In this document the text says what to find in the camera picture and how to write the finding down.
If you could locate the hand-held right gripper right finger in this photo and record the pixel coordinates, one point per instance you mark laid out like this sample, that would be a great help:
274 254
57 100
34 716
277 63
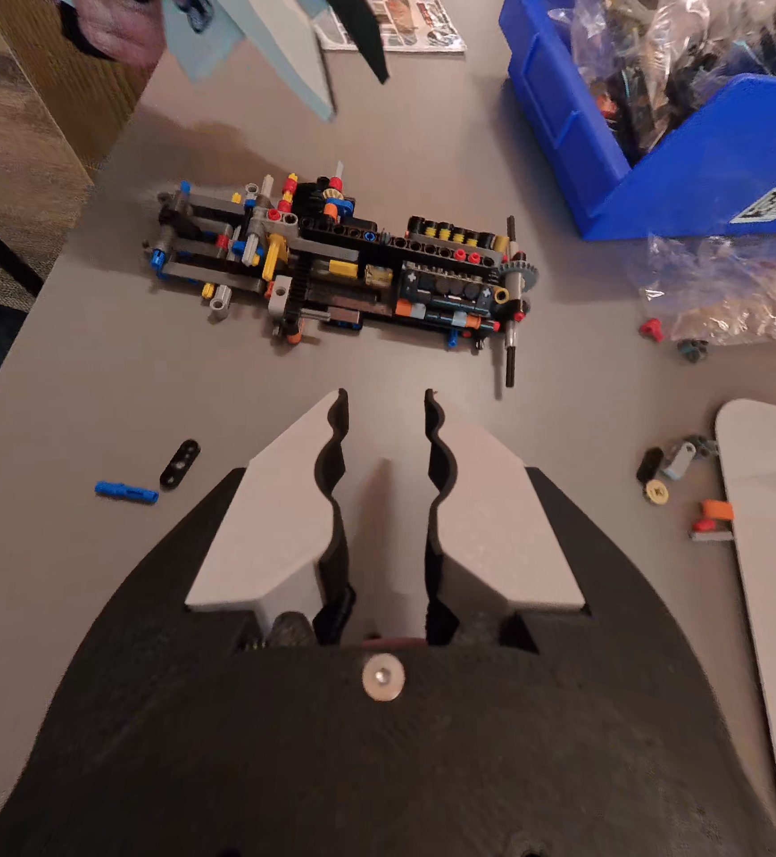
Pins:
505 535

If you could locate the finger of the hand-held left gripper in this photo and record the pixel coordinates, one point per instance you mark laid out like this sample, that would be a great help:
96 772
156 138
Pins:
287 47
364 33

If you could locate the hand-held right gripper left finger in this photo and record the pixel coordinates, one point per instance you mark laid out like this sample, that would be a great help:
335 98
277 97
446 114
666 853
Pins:
260 535

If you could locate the black lego technic model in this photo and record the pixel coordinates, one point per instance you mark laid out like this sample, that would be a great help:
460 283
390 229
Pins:
361 261

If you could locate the lego sticker sheet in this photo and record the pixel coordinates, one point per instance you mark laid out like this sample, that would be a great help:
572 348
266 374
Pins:
414 27

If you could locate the short black lego beam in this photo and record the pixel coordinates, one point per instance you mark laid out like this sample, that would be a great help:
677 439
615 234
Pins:
180 463

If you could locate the long blue lego pin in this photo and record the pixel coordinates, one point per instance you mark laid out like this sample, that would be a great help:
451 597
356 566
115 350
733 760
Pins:
127 492

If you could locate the light grey lego connector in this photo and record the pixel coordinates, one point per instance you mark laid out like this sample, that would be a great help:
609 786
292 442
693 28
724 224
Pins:
679 462

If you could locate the small grey lego axle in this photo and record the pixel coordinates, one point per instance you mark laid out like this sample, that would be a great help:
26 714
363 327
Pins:
712 535

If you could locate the small orange lego piece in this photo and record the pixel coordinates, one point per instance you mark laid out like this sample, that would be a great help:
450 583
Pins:
718 510

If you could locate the red lego bush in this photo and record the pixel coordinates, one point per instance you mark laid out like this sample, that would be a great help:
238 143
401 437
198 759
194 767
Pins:
651 329

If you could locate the small black lego piece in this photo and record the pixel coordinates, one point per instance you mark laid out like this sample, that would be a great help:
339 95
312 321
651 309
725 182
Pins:
693 349

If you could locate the pile of clear lego bags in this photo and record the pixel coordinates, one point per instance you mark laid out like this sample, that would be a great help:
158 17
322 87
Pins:
662 60

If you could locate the person's left hand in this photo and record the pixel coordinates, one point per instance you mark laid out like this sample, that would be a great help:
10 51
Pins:
113 30

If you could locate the black beam with tan gear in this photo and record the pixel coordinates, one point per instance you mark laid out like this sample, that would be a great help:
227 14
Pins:
650 468

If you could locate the clear plastic bag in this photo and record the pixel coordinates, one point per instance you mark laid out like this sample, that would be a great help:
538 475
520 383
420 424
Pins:
729 294

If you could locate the blue storage bin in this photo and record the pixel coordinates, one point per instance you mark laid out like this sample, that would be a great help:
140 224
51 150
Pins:
695 174

